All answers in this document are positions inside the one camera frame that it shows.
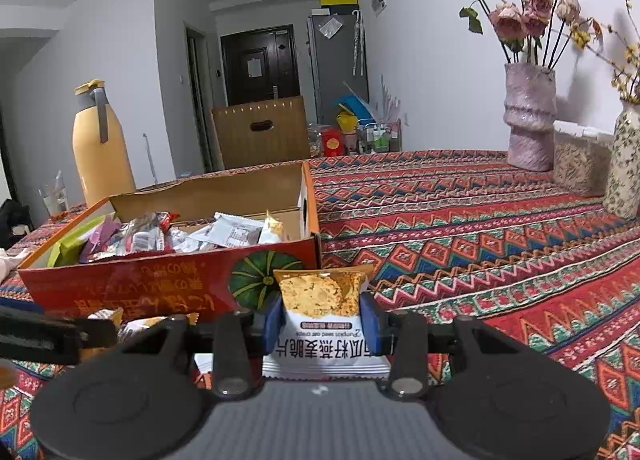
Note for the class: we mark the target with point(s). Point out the woven tissue box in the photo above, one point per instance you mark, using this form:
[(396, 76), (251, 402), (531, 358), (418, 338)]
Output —
[(581, 158)]

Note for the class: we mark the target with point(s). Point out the wire storage cart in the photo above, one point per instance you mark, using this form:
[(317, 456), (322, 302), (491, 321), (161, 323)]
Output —
[(379, 137)]

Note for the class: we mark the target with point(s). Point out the red canister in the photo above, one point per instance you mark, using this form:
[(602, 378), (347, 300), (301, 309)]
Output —
[(332, 142)]

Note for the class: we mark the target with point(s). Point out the lime green snack packet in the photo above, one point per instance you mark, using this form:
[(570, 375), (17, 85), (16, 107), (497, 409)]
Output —
[(66, 251)]

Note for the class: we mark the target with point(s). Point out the brown wooden chair back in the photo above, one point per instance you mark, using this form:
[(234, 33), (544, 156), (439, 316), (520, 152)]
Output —
[(262, 132)]

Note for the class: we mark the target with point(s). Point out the oat crisp snack packet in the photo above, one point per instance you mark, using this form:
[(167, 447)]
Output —
[(322, 335)]

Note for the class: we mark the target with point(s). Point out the dried pink flower bouquet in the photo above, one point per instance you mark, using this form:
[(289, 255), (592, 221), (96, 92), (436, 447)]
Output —
[(534, 31)]

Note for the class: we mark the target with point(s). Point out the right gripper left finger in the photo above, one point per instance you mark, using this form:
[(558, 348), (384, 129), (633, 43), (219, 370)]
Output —
[(266, 326)]

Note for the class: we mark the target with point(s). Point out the pink ceramic vase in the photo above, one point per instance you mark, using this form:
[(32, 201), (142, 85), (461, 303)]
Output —
[(529, 111)]

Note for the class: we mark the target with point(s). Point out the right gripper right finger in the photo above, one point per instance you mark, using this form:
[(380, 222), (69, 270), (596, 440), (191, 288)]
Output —
[(380, 328)]

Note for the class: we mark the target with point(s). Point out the red cardboard snack box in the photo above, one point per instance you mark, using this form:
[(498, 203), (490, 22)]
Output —
[(207, 282)]

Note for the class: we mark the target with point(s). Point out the yellow box on fridge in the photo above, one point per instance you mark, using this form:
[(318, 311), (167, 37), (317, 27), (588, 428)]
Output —
[(339, 3)]

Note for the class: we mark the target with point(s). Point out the patterned red tablecloth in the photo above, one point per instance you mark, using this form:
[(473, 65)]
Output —
[(519, 337)]

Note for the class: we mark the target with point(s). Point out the yellow thermos jug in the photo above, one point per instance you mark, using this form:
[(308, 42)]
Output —
[(99, 145)]

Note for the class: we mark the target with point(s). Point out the clear drinking glass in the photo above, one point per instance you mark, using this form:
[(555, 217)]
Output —
[(54, 197)]

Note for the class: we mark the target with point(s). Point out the floral patterned vase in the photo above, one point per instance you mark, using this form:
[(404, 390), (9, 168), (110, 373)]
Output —
[(622, 188)]

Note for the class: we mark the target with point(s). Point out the dark entrance door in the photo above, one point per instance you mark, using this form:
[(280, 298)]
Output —
[(260, 65)]

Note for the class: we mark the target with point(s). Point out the grey refrigerator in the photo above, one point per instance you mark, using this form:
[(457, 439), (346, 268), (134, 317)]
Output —
[(338, 62)]

